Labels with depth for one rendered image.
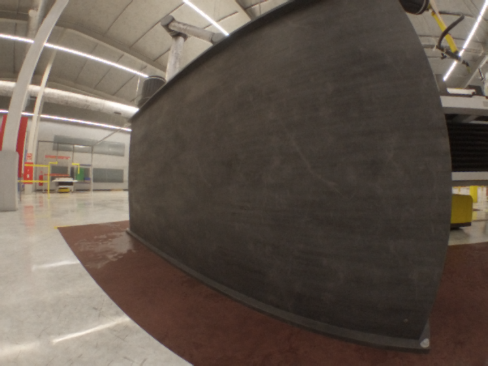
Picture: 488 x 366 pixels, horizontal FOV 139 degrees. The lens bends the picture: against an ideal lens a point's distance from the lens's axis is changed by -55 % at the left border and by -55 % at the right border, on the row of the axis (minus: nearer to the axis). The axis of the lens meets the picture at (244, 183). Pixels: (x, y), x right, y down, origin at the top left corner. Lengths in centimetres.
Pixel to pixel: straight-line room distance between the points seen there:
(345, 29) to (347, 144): 30
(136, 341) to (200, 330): 16
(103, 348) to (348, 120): 74
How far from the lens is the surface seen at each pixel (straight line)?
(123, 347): 54
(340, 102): 47
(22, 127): 432
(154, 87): 168
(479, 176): 157
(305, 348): 50
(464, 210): 185
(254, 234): 56
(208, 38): 182
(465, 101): 142
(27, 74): 432
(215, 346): 50
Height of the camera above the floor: 36
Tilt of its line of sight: 1 degrees up
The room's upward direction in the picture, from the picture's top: 1 degrees counter-clockwise
